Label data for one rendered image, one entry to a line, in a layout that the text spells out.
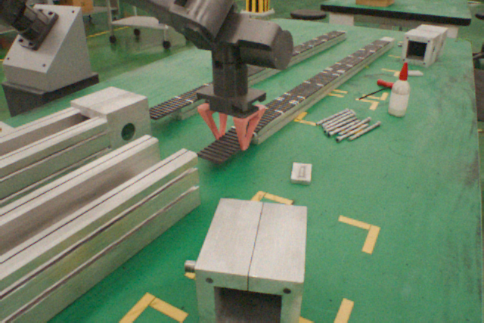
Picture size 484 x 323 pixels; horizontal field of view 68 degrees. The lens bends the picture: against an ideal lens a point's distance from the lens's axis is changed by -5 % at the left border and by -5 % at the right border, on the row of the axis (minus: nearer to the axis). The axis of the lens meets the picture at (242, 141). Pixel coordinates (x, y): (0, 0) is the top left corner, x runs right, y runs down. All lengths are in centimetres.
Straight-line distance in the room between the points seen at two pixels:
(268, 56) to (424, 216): 31
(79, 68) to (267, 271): 91
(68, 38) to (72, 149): 54
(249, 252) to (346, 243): 19
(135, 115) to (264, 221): 37
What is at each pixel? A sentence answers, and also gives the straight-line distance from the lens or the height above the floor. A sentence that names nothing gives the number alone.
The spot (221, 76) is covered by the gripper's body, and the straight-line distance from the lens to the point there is 59.
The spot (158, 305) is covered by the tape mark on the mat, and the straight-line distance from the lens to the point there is 43.
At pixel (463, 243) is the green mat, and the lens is 56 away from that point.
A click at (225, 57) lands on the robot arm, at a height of 96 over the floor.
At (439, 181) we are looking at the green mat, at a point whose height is 78.
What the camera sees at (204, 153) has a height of 80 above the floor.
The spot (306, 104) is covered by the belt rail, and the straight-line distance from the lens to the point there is 86.
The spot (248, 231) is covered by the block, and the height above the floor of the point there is 87.
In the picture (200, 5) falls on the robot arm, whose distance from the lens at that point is 52.
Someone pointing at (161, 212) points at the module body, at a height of 81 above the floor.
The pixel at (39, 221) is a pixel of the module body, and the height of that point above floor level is 84.
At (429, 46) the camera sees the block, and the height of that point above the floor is 85.
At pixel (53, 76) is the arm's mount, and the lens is 108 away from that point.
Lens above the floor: 111
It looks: 28 degrees down
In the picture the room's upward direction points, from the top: straight up
